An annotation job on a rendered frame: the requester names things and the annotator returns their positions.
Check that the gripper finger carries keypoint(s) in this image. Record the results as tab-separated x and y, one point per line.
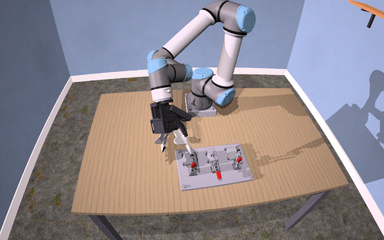
162	139
181	136

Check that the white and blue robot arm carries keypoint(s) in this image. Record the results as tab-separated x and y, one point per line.
206	87

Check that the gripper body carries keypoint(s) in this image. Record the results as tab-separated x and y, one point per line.
163	120

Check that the toggle clamp with red handle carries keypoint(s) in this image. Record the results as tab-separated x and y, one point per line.
237	166

